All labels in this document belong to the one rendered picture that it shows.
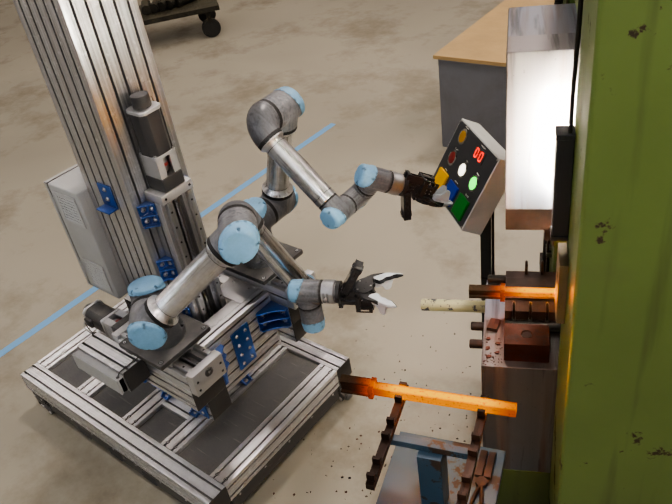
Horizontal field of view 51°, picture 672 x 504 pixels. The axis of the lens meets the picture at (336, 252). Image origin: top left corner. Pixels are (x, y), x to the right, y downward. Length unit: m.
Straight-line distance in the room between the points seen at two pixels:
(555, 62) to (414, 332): 2.08
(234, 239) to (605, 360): 1.02
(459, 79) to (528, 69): 3.11
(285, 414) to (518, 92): 1.71
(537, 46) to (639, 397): 0.79
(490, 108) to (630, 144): 3.43
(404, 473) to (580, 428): 0.52
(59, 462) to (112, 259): 1.07
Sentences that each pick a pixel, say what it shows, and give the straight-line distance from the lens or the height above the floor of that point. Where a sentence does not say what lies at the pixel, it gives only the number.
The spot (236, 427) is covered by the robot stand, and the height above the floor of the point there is 0.21.
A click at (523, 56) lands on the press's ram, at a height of 1.75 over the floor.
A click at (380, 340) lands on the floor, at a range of 3.42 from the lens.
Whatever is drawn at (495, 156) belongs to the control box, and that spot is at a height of 1.20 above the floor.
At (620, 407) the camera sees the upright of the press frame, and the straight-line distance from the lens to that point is 1.70.
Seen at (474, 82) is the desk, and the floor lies 0.50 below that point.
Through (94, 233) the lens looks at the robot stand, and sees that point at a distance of 2.63.
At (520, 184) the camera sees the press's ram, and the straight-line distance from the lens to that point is 1.74.
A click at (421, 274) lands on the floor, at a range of 3.79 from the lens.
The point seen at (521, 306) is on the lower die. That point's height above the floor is 0.99.
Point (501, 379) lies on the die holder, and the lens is 2.02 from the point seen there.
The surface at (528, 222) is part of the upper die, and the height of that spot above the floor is 1.29.
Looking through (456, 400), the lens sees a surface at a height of 0.99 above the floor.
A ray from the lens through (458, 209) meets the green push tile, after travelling 2.45.
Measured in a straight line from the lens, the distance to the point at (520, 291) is 2.08.
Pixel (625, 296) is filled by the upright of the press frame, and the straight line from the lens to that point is 1.48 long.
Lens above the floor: 2.34
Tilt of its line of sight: 35 degrees down
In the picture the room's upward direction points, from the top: 9 degrees counter-clockwise
